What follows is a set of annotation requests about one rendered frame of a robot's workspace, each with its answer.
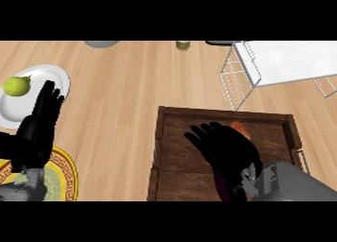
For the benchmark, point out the white oval plate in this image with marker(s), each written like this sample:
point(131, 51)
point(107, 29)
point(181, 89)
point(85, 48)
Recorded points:
point(16, 108)

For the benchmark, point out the yellow ornate patterned plate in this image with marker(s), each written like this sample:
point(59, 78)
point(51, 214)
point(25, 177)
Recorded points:
point(63, 176)

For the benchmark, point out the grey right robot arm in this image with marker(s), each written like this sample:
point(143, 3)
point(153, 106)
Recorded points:
point(298, 182)

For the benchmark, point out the orange carrot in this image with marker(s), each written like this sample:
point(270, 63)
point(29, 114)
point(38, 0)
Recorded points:
point(242, 129)

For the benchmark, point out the brown wooden tray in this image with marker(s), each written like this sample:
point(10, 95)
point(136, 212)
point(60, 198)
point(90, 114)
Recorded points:
point(184, 182)

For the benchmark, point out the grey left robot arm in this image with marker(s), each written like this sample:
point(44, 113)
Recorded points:
point(16, 190)

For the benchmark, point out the green pear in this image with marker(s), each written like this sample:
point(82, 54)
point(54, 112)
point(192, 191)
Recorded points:
point(16, 86)

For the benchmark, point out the olive green jar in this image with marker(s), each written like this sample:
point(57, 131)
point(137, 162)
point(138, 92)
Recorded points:
point(183, 45)

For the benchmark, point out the grey bowl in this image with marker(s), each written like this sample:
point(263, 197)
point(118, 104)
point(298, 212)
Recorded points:
point(100, 43)

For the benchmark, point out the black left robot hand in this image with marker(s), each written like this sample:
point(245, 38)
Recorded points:
point(35, 135)

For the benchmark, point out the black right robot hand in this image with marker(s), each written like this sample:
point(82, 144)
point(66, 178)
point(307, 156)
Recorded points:
point(226, 148)

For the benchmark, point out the black flat object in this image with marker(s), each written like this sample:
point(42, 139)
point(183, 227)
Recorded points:
point(218, 42)

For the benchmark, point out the dark purple eggplant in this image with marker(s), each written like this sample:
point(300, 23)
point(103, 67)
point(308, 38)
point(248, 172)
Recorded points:
point(224, 193)

